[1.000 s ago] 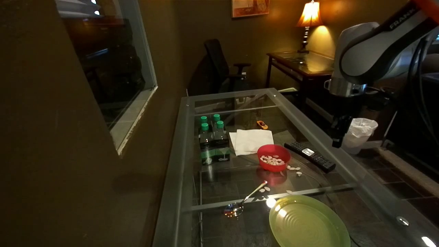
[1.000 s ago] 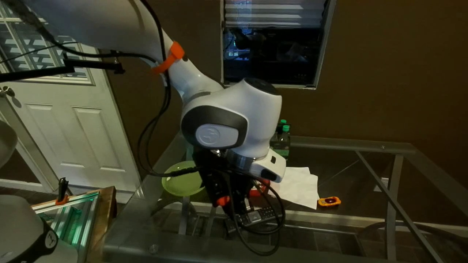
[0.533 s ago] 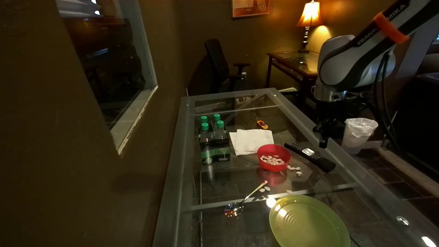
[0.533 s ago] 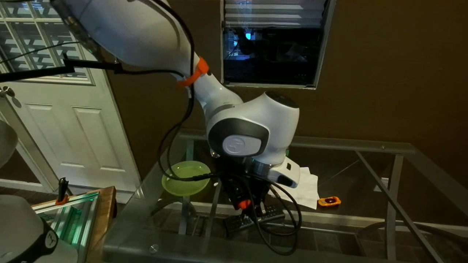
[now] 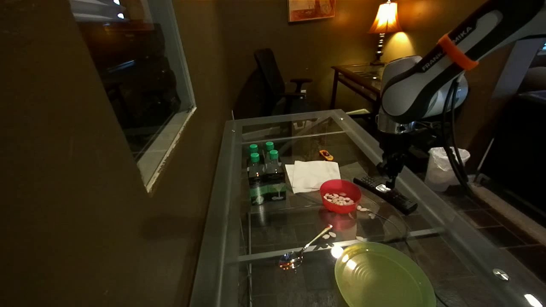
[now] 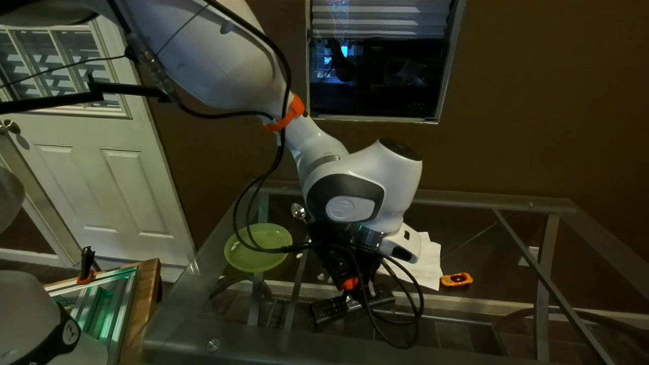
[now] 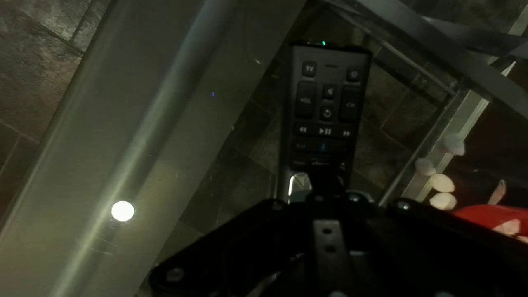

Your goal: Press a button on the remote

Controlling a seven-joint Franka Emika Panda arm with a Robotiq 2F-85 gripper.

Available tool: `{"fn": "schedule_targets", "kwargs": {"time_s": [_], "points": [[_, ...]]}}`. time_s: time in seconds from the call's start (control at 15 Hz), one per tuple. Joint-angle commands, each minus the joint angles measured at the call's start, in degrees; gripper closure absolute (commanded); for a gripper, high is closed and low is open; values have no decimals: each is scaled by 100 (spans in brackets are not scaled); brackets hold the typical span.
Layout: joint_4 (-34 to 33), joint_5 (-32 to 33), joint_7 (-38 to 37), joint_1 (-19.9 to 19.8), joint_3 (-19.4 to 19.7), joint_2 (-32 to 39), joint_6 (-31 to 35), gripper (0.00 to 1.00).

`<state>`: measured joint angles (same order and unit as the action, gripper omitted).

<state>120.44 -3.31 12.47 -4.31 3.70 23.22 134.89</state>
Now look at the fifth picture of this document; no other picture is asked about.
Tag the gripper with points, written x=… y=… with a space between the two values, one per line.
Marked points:
x=393 y=149

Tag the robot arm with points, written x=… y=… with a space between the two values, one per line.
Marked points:
x=426 y=81

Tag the black remote control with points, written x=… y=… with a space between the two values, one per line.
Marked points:
x=394 y=197

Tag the bin with white bag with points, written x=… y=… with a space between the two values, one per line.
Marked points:
x=439 y=170

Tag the orange toy car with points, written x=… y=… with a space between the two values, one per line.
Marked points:
x=326 y=155

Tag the red bowl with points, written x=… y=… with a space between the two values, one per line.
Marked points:
x=337 y=186

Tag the heap of pale beans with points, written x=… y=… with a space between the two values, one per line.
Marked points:
x=339 y=199

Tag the glass-topped side table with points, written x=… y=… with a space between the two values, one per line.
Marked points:
x=356 y=74

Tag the stack of white napkins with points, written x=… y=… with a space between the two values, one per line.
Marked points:
x=313 y=175

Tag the table lamp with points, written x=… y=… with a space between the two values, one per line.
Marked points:
x=385 y=21

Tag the green plate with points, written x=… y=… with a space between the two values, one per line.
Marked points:
x=381 y=277

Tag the pack of green-capped bottles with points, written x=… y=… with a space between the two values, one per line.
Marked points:
x=266 y=179

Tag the black office chair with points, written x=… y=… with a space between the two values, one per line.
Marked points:
x=273 y=81

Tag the metal spoon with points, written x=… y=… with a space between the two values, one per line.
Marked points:
x=294 y=257

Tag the framed picture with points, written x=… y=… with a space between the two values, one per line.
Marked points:
x=310 y=9

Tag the window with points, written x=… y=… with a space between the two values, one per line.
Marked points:
x=136 y=76

